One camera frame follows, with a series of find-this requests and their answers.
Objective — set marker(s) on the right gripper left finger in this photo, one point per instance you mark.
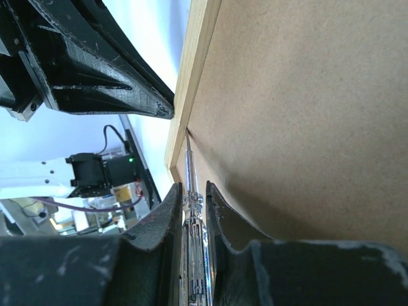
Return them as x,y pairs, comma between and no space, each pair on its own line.
141,266

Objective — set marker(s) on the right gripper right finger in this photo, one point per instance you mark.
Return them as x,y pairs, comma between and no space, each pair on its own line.
252,268

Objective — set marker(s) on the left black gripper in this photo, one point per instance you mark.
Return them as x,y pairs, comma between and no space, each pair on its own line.
72,56

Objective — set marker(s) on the small metal tool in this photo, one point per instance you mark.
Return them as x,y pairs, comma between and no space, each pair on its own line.
195,271

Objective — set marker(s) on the light wooden picture frame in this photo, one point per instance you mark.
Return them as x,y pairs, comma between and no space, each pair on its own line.
297,112

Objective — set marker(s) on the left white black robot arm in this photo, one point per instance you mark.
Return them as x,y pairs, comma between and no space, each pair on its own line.
79,175

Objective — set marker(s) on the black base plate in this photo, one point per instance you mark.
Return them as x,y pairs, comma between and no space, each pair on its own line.
148,186

